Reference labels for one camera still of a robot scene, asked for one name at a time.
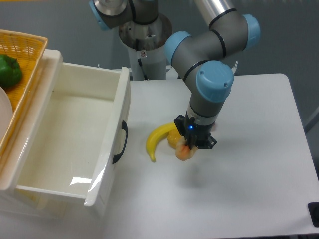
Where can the black clamp at table edge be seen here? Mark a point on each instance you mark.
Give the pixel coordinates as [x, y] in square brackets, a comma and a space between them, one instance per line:
[313, 208]

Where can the green bell pepper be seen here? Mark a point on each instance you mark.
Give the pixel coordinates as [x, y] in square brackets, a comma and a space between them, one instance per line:
[10, 72]

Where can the white bracket behind table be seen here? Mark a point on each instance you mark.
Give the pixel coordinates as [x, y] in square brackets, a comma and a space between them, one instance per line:
[234, 68]

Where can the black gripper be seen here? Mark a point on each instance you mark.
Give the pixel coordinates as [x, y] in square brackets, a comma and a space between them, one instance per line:
[195, 134]

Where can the round orange bread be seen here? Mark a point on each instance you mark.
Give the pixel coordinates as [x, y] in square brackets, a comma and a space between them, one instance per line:
[183, 152]

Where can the yellow bell pepper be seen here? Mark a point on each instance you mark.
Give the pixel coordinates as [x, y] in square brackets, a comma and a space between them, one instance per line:
[173, 138]

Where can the yellow woven basket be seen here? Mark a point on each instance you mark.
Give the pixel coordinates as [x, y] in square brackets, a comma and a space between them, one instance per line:
[28, 49]

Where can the white upper drawer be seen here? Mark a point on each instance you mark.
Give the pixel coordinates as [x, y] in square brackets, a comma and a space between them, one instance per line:
[71, 155]

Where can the black drawer handle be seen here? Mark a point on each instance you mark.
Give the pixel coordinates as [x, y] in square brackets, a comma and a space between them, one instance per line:
[122, 142]

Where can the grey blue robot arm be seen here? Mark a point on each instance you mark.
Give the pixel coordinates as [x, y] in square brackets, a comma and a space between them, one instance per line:
[197, 60]

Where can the yellow banana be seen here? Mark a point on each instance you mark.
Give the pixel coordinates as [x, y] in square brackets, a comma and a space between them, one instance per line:
[155, 137]

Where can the white plate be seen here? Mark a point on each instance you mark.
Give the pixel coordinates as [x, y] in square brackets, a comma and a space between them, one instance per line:
[6, 113]

